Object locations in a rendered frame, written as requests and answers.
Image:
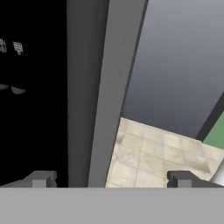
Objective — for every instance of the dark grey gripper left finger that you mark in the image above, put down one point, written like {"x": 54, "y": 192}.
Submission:
{"x": 43, "y": 178}

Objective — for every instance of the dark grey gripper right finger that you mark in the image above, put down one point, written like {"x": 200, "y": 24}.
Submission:
{"x": 180, "y": 178}

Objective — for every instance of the grey fridge door, black dispenser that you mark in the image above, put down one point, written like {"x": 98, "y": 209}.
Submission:
{"x": 84, "y": 87}

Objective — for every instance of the silver rounded bar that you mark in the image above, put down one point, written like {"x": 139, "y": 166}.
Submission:
{"x": 219, "y": 176}

